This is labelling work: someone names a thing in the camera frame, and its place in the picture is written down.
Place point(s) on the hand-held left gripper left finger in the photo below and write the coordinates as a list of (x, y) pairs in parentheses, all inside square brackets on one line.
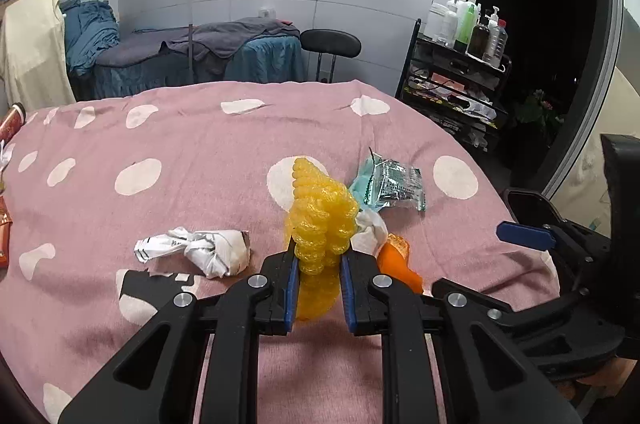
[(292, 294)]

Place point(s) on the yellow bubble wrap piece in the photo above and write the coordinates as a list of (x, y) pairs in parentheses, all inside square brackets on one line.
[(320, 214)]

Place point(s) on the black mesh trolley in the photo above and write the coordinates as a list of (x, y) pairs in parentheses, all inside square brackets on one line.
[(450, 69)]

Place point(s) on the white tissue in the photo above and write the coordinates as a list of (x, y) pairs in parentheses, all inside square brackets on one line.
[(372, 231)]

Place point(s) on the dark brown bottle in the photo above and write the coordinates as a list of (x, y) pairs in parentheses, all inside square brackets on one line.
[(479, 39)]

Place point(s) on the teal plastic wrapper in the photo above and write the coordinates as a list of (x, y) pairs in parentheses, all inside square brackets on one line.
[(362, 186)]

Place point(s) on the massage bed with blankets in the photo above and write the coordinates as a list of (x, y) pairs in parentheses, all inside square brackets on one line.
[(270, 62)]

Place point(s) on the red chips can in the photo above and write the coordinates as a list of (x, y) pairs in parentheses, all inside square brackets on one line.
[(11, 124)]

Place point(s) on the blue bedding pile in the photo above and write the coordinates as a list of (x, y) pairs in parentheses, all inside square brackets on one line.
[(90, 34)]

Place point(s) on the potted plant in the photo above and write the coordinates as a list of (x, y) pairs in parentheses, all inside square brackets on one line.
[(540, 109)]

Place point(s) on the crumpled white paper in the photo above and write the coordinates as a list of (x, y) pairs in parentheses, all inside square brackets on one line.
[(210, 249)]

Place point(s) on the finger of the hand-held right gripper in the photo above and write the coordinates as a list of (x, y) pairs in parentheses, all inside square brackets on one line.
[(622, 174), (525, 236)]

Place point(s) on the red snack packet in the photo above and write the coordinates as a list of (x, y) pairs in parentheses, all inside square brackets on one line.
[(4, 234)]

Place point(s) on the green pump bottle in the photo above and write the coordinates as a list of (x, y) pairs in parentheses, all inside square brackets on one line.
[(466, 24)]

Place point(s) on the grey blanket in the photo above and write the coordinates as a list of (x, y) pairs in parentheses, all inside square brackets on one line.
[(225, 37)]

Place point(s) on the clear red-capped bottle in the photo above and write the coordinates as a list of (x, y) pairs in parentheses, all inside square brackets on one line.
[(496, 39)]

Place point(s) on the cream cloth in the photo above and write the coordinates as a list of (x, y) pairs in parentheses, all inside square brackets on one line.
[(35, 54)]

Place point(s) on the white jar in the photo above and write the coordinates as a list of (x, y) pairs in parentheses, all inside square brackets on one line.
[(440, 24)]

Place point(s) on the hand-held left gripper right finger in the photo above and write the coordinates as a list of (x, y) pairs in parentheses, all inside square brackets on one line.
[(347, 299)]

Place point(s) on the black trash bin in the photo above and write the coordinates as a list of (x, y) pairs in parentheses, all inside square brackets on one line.
[(525, 204)]

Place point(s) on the white wall socket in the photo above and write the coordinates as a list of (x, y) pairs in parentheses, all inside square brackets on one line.
[(267, 13)]

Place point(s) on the white pump bottle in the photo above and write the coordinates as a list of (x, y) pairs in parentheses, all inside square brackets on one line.
[(451, 17)]

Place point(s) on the black round stool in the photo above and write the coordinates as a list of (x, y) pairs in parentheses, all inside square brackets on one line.
[(330, 42)]

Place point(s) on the pink polka-dot blanket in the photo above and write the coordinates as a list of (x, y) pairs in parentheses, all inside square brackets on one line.
[(200, 154)]

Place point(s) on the glass door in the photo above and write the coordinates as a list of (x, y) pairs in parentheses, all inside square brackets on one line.
[(631, 104)]

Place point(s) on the green silver foil packet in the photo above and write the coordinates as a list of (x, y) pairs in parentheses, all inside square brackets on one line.
[(400, 184)]

